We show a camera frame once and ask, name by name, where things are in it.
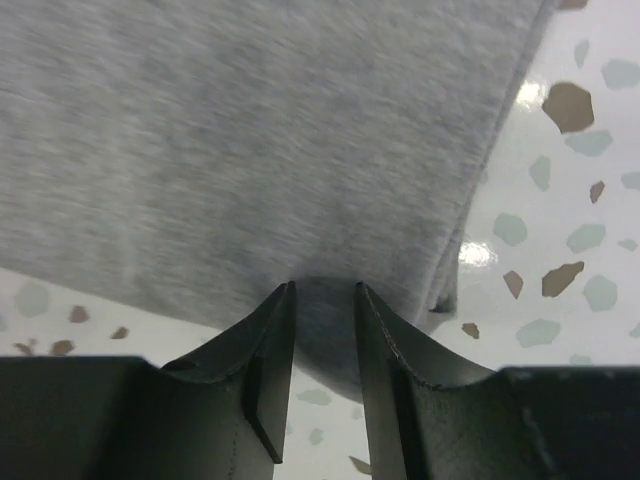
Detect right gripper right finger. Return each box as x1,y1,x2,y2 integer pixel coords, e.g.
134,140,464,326
354,283,639,479

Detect grey tank top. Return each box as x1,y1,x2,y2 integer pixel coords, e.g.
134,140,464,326
1,1,558,401

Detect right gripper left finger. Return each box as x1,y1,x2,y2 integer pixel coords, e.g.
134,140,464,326
1,282,296,479

